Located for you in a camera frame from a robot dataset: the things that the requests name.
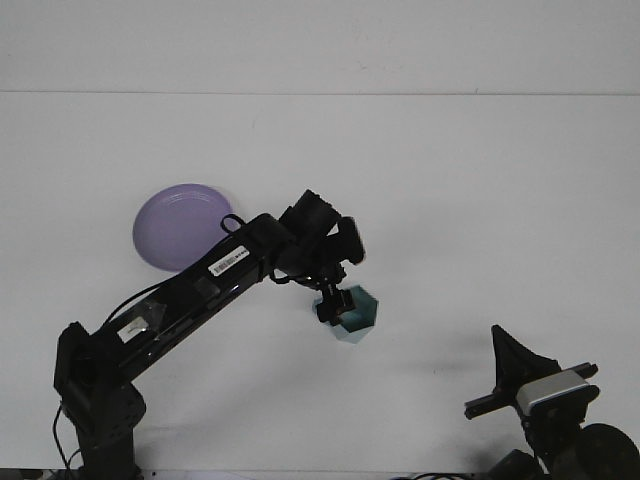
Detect pale blue hexagonal cup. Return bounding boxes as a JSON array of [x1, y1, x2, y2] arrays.
[[312, 283, 382, 346]]

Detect purple round plate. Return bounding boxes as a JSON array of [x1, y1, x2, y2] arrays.
[[132, 182, 240, 274]]

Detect thin black cable bundle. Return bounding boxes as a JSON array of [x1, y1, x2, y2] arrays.
[[387, 471, 476, 480]]

